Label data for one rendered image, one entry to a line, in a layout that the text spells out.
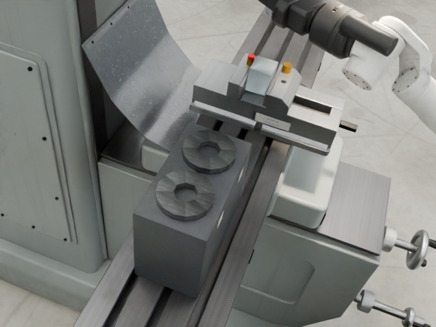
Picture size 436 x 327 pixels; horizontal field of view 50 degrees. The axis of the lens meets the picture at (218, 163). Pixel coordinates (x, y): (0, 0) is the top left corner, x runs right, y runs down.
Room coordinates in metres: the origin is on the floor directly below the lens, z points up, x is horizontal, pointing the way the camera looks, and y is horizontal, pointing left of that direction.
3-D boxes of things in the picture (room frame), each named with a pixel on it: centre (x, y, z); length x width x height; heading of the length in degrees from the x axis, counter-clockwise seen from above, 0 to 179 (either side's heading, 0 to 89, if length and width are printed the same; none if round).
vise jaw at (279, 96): (0.86, -0.12, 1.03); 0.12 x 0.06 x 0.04; 167
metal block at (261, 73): (0.88, -0.07, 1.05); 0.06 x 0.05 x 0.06; 167
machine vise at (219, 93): (0.87, -0.09, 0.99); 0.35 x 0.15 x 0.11; 77
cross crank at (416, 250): (0.77, -0.55, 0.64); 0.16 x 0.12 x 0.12; 77
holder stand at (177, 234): (0.48, 0.03, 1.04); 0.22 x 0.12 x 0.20; 167
